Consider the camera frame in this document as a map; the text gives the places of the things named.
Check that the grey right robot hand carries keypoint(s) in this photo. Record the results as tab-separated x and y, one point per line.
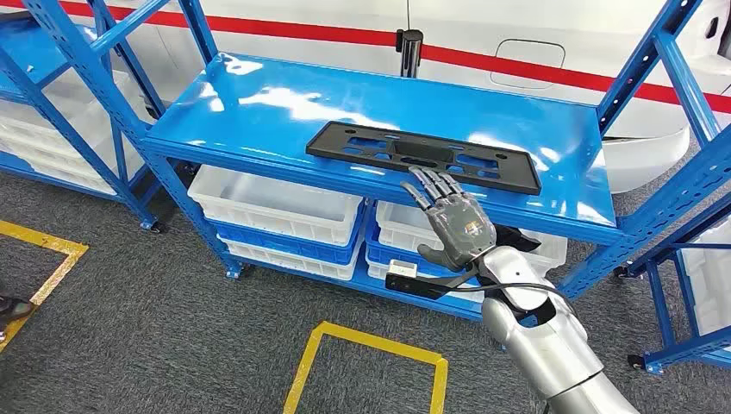
457	228

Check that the long black plastic part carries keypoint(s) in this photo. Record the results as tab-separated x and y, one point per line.
320	147

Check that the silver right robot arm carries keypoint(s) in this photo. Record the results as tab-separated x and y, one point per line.
548	354

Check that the blue metal shelf rack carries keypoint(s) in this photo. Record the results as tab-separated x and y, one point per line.
285	114
685	343
28	51

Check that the white car with red stripe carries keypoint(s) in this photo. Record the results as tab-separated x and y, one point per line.
514	23

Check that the stacked white plastic crates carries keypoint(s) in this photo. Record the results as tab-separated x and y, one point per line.
80	131

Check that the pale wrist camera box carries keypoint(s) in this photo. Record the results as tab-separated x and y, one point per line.
402	268

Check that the black stanchion post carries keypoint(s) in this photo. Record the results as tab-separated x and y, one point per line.
410	54

